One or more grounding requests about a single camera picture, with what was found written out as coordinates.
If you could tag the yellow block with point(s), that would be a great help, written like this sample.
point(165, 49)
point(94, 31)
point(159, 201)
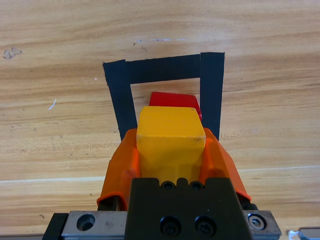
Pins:
point(170, 130)

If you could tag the red block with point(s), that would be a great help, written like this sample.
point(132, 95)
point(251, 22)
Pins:
point(175, 100)

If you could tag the black tape square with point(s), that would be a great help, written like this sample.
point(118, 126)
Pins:
point(162, 68)

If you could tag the silver metal piece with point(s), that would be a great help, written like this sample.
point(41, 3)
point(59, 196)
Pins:
point(310, 235)

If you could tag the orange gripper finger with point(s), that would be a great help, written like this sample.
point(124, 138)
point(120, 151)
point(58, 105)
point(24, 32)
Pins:
point(120, 170)
point(217, 162)

